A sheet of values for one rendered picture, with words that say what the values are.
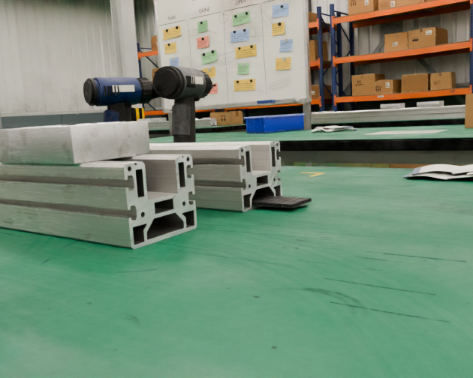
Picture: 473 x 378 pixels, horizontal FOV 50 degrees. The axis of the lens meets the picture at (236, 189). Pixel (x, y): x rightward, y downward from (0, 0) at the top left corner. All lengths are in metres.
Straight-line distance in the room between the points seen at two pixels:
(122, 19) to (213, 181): 8.70
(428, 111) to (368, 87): 6.97
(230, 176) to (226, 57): 3.50
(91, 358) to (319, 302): 0.15
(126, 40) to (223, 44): 5.27
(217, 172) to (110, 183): 0.18
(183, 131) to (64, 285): 0.56
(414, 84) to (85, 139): 10.03
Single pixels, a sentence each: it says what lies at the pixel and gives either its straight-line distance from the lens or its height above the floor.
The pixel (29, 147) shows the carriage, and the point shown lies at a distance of 0.61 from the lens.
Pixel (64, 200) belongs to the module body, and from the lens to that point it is 0.58.
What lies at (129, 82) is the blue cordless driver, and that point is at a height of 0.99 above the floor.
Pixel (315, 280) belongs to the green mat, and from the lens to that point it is 0.39.
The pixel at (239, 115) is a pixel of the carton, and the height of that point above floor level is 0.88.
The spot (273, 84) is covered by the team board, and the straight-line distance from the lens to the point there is 3.85.
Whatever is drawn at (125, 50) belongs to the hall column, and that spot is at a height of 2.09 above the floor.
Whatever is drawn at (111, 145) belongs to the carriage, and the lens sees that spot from 0.58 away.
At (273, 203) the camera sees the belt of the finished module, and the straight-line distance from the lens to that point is 0.65.
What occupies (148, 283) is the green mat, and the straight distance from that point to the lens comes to 0.40.
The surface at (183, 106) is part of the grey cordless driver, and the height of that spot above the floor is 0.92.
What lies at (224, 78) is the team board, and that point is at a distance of 4.13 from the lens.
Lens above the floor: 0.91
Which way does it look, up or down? 9 degrees down
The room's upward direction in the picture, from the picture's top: 3 degrees counter-clockwise
